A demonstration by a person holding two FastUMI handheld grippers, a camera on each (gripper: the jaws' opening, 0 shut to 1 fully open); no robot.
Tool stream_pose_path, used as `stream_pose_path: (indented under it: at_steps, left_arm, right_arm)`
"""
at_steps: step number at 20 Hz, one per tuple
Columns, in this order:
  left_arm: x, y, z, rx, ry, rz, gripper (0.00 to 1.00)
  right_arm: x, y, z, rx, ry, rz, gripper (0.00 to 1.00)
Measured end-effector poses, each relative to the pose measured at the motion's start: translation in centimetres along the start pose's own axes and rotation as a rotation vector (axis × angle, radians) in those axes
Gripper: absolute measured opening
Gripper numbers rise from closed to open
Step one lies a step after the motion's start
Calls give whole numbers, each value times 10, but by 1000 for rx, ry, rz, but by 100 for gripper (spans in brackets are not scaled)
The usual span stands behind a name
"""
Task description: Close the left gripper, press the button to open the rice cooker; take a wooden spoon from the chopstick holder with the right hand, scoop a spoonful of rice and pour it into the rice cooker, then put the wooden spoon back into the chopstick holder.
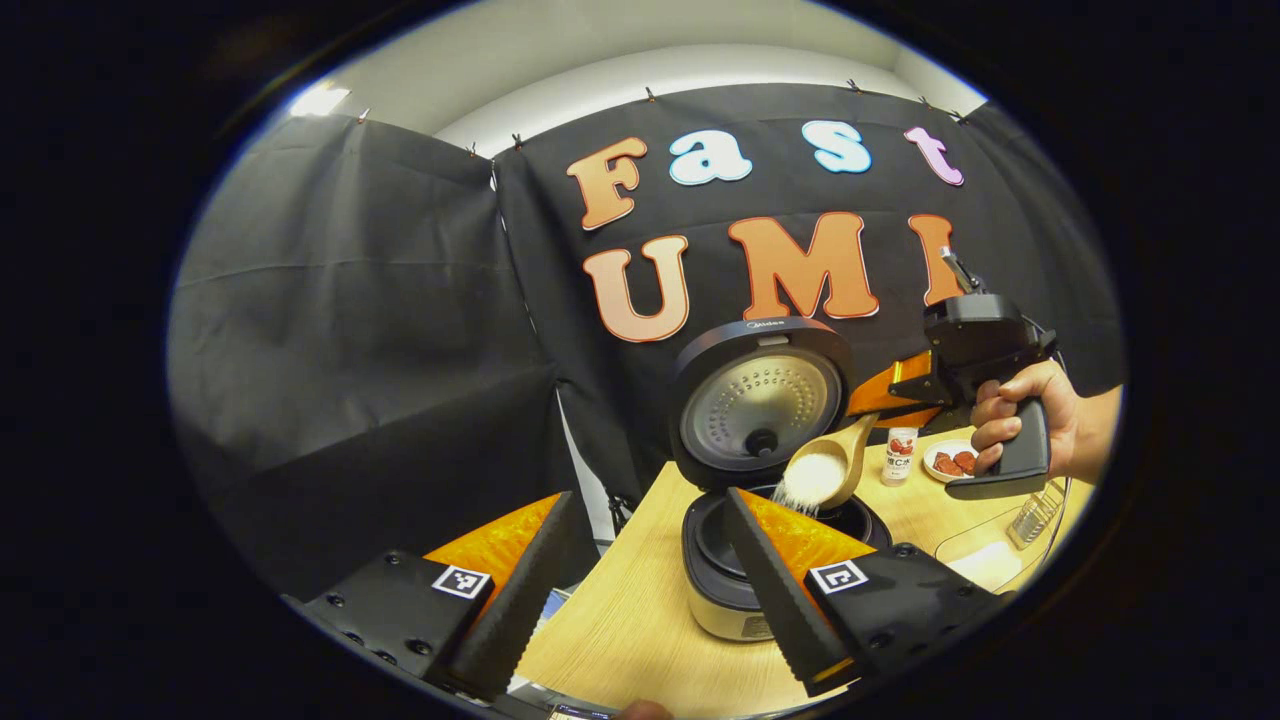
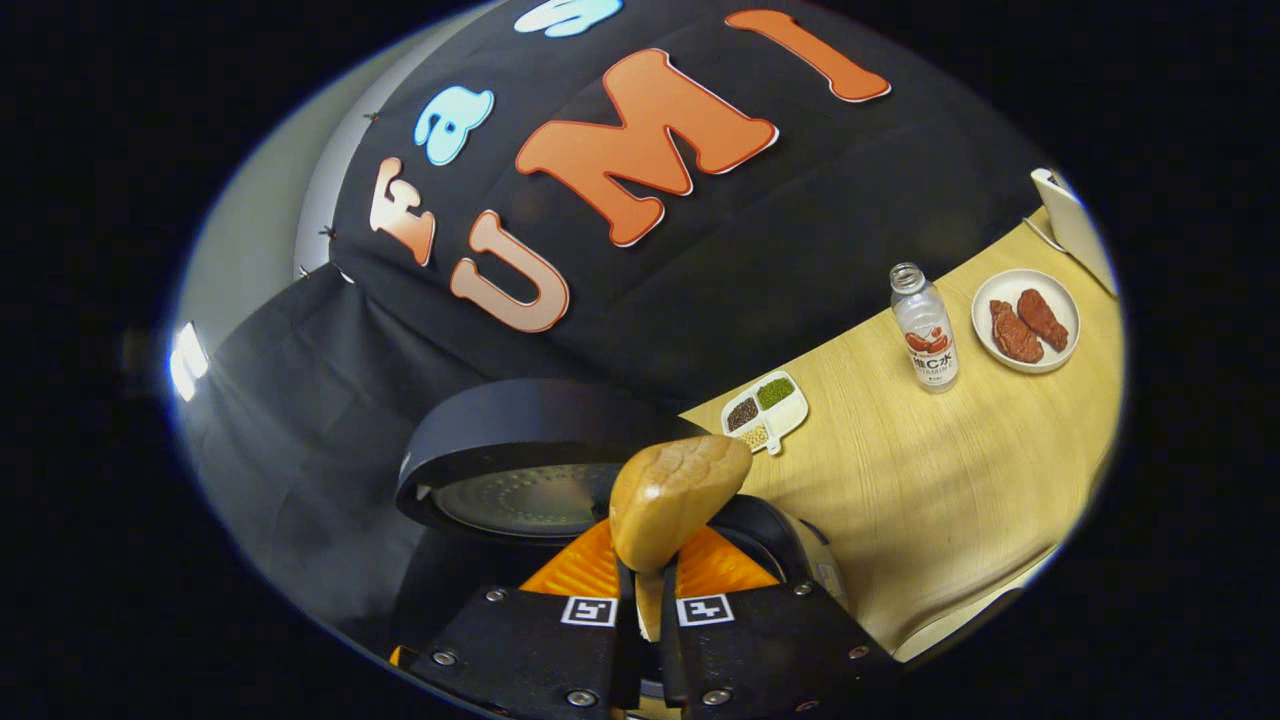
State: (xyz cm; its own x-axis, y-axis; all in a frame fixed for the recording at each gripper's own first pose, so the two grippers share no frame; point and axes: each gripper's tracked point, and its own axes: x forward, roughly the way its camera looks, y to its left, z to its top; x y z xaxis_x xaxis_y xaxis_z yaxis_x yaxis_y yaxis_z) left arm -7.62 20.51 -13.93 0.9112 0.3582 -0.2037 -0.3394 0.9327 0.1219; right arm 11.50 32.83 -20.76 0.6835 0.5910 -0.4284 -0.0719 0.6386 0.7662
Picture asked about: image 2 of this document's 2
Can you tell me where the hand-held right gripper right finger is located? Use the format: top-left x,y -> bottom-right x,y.
658,525 -> 901,716

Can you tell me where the white divided bean dish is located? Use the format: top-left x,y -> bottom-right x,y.
720,370 -> 810,457

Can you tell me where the long ceiling light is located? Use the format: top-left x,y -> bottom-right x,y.
168,320 -> 211,403

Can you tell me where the white round plate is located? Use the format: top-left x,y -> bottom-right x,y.
971,269 -> 1082,374

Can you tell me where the wooden spoon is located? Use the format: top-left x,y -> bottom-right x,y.
608,434 -> 753,643

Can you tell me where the row of black cloth clips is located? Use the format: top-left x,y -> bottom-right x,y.
318,110 -> 381,276

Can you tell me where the silver black rice cooker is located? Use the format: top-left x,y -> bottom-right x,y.
395,378 -> 851,701

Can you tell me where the red meat slice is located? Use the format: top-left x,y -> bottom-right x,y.
1017,288 -> 1070,352
990,299 -> 1045,364

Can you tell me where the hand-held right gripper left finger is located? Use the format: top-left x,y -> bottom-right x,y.
395,520 -> 638,716

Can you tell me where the clear plastic drink bottle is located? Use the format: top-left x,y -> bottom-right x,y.
890,262 -> 961,394

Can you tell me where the white toaster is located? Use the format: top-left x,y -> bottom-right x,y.
1030,167 -> 1119,298

